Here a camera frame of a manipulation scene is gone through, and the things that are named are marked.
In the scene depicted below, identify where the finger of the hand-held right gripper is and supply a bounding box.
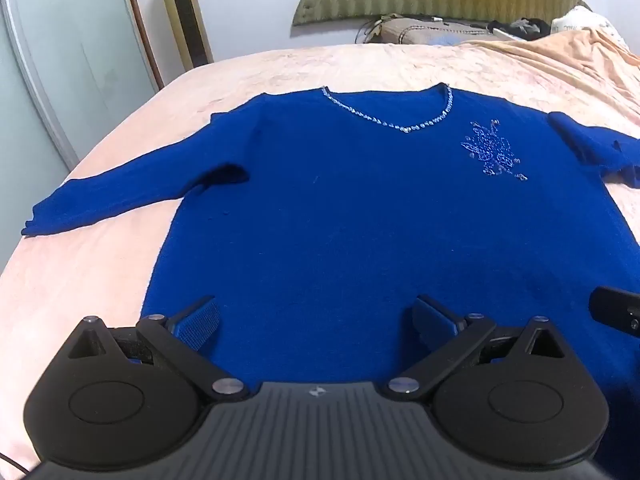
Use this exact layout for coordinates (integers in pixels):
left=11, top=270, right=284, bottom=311
left=589, top=286, right=640, bottom=337

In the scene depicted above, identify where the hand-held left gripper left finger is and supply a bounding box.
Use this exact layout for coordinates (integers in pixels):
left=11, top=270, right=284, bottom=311
left=65, top=296, right=249, bottom=403

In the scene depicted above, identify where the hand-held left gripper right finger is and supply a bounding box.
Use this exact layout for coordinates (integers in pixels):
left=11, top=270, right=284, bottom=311
left=384, top=294, right=572, bottom=402

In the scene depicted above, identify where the blue beaded sweater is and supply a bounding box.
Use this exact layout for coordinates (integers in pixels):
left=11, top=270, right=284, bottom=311
left=20, top=82, right=640, bottom=411

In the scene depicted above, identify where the pink bed blanket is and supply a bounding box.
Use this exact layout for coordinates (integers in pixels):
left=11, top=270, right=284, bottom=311
left=0, top=40, right=640, bottom=466

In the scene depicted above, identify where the peach quilt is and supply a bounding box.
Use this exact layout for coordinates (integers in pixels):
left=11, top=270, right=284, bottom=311
left=450, top=27, right=640, bottom=138

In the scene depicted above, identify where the white printed pillow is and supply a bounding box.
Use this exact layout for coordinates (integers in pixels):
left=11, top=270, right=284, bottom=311
left=550, top=5, right=632, bottom=51

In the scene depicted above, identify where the beige pillow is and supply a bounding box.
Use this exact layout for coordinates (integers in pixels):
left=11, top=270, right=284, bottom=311
left=372, top=16, right=493, bottom=47

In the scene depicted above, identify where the dark cloth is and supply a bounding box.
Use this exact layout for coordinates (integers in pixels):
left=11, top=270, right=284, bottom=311
left=487, top=17, right=552, bottom=41

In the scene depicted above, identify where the frosted glass door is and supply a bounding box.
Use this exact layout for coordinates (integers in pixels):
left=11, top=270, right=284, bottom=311
left=0, top=0, right=157, bottom=171

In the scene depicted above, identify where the gold tower fan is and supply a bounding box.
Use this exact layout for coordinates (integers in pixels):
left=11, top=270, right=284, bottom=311
left=154, top=0, right=215, bottom=72

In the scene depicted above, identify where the thin black cable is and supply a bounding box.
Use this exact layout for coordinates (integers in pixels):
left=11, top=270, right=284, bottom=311
left=0, top=452, right=32, bottom=475

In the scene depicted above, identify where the brown door frame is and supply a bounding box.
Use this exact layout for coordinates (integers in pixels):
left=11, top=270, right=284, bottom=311
left=119, top=0, right=166, bottom=92

